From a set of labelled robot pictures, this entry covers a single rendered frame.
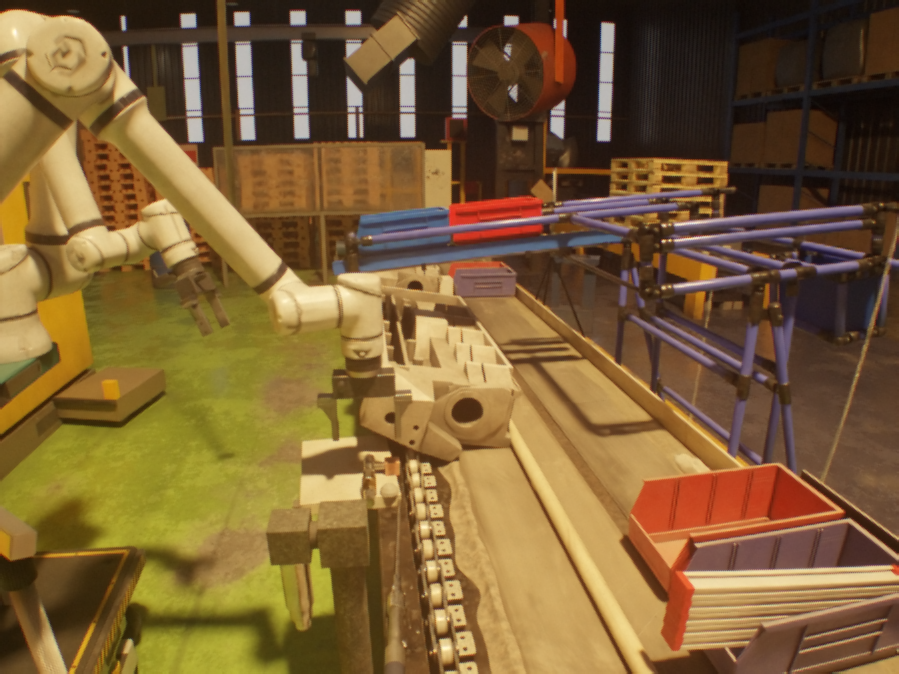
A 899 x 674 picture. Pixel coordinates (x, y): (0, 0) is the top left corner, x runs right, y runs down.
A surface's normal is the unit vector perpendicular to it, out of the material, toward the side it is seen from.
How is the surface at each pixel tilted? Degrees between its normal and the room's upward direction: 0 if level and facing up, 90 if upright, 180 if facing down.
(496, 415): 90
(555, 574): 0
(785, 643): 92
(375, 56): 90
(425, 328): 46
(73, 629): 0
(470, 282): 92
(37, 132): 117
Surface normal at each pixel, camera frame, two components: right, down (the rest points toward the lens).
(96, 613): 0.00, -0.96
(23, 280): 0.98, 0.06
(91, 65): 0.53, 0.25
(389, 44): 0.15, 0.29
